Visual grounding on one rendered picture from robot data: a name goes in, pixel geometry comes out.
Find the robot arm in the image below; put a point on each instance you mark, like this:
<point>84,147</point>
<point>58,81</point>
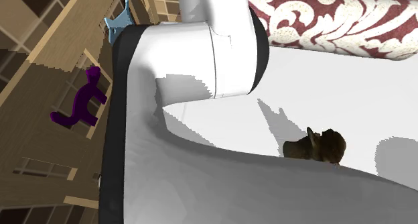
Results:
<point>183,53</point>

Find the white bed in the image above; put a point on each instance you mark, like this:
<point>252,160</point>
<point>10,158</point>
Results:
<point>326,95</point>

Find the light blue figure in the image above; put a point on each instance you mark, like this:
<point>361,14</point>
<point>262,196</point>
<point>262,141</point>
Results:
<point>116,28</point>

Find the purple animal figure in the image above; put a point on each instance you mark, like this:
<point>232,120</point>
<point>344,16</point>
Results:
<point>83,99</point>

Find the dark brown animal figure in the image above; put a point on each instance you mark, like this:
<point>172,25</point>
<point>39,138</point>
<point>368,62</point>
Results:
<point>329,148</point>

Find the red white patterned bolster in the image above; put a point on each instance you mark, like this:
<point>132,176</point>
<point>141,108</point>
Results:
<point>326,17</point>

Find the wooden shelf unit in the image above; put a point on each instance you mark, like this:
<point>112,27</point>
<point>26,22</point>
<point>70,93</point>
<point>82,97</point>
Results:
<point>29,118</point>

